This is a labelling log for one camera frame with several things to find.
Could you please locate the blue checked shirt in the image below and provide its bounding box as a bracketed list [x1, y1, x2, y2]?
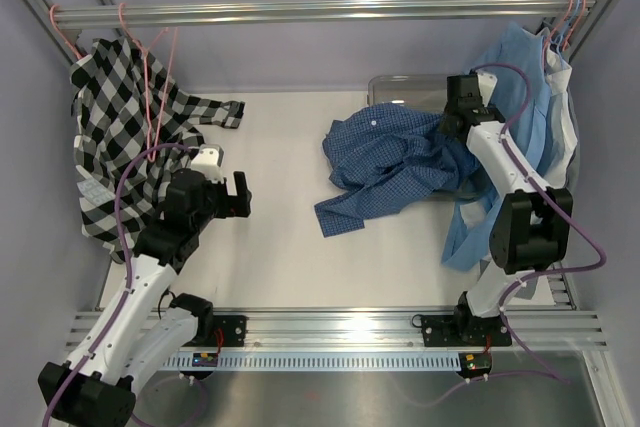
[314, 103, 480, 237]

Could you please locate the black white plaid shirt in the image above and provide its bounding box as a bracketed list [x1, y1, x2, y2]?
[70, 37, 244, 263]

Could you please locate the pink wire hanger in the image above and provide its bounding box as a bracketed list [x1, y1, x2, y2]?
[117, 1, 180, 163]

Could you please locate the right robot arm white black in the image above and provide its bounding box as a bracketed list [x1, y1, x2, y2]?
[423, 71, 573, 347]

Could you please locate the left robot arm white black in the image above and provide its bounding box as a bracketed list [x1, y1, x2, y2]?
[38, 169, 252, 426]

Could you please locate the light blue shirt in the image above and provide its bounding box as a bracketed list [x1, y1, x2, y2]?
[442, 23, 550, 272]

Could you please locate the blue hanger on right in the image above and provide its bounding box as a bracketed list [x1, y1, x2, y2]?
[549, 0, 587, 55]

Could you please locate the grey shirt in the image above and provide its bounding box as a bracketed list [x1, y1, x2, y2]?
[477, 91, 582, 301]

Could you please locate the clear plastic bin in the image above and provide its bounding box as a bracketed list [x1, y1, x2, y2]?
[367, 74, 489, 202]

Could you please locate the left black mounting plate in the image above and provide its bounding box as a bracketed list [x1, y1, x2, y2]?
[185, 314, 247, 348]

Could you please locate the black mounting plate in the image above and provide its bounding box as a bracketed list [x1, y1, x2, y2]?
[185, 314, 247, 348]
[411, 314, 512, 347]

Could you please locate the aluminium hanging rod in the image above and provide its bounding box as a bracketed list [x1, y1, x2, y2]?
[53, 0, 595, 30]

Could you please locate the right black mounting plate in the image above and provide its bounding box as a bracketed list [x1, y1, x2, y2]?
[411, 314, 512, 347]

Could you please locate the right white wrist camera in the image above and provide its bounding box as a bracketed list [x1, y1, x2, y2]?
[476, 70, 498, 107]

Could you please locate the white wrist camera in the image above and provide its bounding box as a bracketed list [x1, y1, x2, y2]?
[476, 70, 498, 107]
[190, 144, 224, 183]

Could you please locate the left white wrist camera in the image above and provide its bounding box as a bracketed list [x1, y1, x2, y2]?
[190, 144, 224, 183]

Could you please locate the white slotted cable duct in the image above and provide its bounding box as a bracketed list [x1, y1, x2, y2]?
[160, 352, 461, 372]

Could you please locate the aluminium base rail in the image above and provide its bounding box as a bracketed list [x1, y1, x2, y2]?
[64, 304, 609, 352]

